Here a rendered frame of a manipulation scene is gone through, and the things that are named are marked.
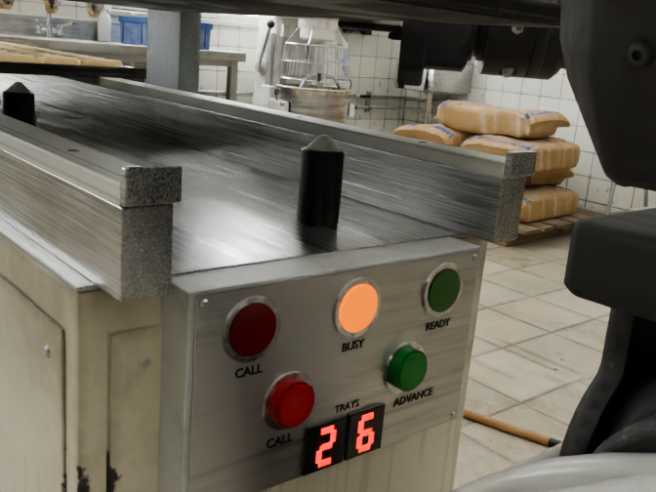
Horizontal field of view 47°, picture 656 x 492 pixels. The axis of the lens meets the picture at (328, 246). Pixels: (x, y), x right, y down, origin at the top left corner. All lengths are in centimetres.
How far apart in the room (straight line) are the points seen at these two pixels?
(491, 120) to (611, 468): 417
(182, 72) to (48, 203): 88
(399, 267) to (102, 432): 21
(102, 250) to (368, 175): 31
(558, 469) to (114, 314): 24
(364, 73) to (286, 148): 492
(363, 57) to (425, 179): 504
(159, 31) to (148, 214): 101
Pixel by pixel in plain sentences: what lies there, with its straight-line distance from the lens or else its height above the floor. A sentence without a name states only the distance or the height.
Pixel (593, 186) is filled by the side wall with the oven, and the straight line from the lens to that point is 501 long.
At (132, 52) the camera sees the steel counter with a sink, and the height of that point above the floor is 86.
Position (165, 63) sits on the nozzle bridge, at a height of 91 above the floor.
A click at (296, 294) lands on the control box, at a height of 83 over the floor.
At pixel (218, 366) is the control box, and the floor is 79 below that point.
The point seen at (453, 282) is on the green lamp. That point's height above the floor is 82.
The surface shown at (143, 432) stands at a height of 75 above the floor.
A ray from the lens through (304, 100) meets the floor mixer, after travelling 423.
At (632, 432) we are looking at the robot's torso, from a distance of 30.
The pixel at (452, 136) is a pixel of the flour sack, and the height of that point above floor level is 51.
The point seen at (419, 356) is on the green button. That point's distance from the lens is 53.
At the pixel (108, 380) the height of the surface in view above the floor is 78.
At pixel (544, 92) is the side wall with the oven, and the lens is 520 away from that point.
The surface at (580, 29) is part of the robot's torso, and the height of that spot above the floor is 98.
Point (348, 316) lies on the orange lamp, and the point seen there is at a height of 81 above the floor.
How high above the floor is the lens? 97
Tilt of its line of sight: 15 degrees down
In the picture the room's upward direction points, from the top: 5 degrees clockwise
